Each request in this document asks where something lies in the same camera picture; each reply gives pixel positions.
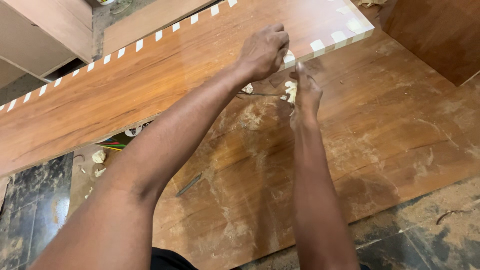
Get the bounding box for person's left hand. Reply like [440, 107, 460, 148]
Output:
[235, 23, 290, 83]

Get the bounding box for person's right hand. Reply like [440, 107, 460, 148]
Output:
[289, 61, 323, 126]

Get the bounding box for peeled masking tape strip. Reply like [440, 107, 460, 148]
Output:
[282, 49, 297, 70]

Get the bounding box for tape wad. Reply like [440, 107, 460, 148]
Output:
[284, 80, 298, 106]

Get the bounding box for large brown laminate sheet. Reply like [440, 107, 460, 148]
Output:
[67, 5, 480, 270]

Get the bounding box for dark brown wooden cabinet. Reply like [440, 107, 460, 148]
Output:
[378, 0, 480, 87]

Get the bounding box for grey metal file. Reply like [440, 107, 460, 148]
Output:
[175, 172, 203, 198]

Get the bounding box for long brown laminate board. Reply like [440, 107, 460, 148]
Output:
[0, 0, 376, 178]

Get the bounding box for row of masking tape pieces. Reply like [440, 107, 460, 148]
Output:
[0, 0, 375, 112]

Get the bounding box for white and black object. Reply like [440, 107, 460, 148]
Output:
[124, 122, 151, 137]

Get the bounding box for colourful striped packet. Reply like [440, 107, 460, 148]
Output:
[95, 132, 132, 152]

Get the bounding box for curved brown edge strip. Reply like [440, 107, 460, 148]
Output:
[436, 209, 468, 226]

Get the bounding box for person's black shorts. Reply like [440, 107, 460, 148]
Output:
[150, 247, 199, 270]

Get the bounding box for light brown wooden cabinet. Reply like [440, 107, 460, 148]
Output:
[0, 0, 94, 89]

